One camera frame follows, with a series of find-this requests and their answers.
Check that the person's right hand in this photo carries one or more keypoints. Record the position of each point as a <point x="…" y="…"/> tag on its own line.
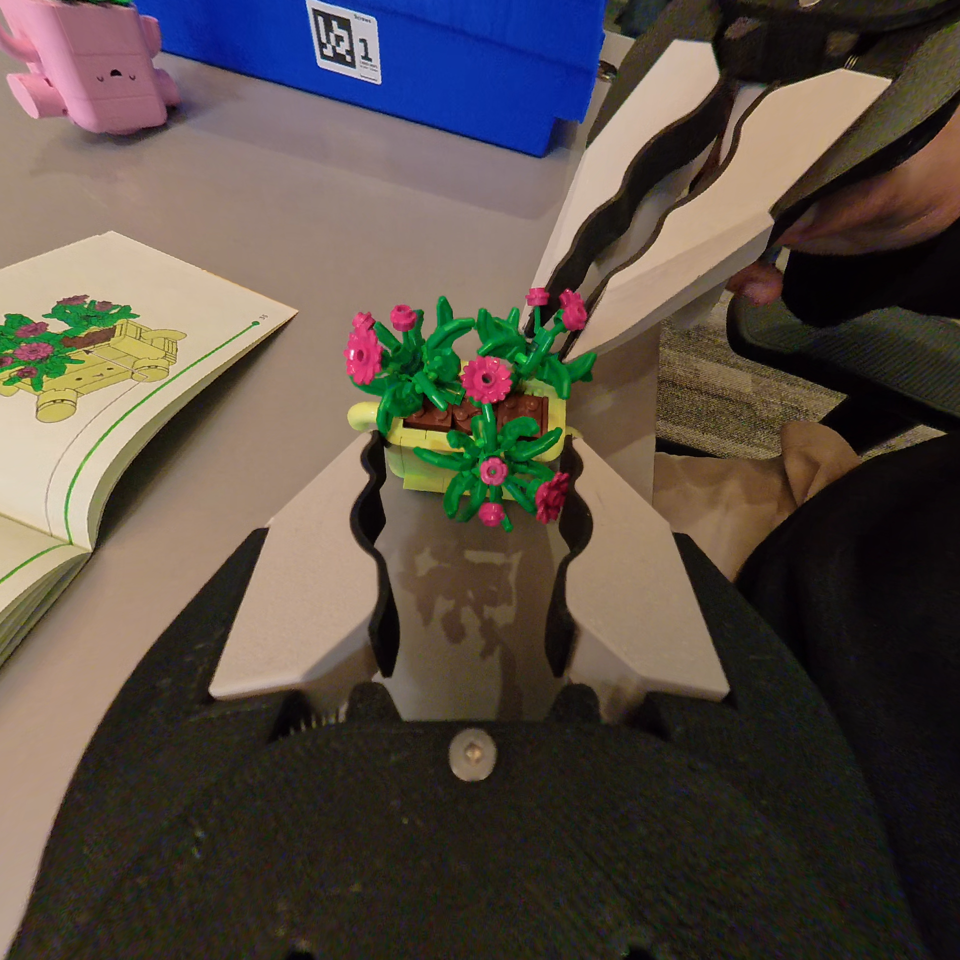
<point x="885" y="210"/>

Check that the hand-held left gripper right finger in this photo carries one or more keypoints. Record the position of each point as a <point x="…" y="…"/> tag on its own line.
<point x="645" y="607"/>

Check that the blue plastic bin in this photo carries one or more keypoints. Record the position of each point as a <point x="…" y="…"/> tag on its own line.
<point x="465" y="67"/>

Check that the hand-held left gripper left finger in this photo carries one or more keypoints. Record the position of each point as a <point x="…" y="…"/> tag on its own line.
<point x="300" y="600"/>

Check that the instruction booklet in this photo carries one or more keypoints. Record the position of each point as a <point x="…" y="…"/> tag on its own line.
<point x="150" y="390"/>

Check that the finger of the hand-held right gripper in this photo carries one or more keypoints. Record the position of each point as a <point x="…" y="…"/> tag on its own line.
<point x="720" y="240"/>
<point x="637" y="105"/>

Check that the person's right forearm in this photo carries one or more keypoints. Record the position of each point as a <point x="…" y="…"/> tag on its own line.
<point x="885" y="277"/>

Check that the pink brick planter figure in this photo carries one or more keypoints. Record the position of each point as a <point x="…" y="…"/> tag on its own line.
<point x="97" y="67"/>

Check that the black mesh office chair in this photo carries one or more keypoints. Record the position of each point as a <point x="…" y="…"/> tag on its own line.
<point x="862" y="360"/>

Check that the yellow brick flower planter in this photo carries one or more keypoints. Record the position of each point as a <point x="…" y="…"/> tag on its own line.
<point x="480" y="420"/>

